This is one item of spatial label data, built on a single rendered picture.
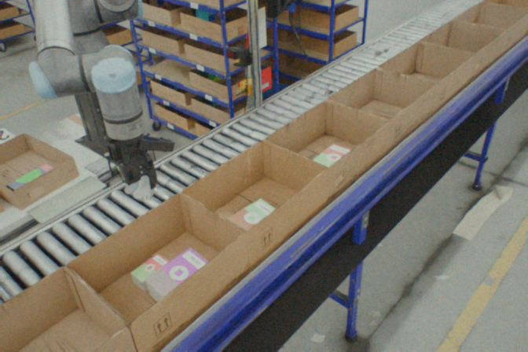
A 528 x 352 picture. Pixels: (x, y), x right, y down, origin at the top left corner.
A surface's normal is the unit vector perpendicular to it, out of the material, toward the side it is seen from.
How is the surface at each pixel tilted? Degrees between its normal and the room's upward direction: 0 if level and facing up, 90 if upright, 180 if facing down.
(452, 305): 0
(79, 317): 0
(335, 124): 89
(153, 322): 90
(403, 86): 90
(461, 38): 89
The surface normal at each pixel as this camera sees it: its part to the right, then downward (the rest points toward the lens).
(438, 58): -0.67, 0.44
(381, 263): -0.04, -0.82
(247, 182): 0.74, 0.34
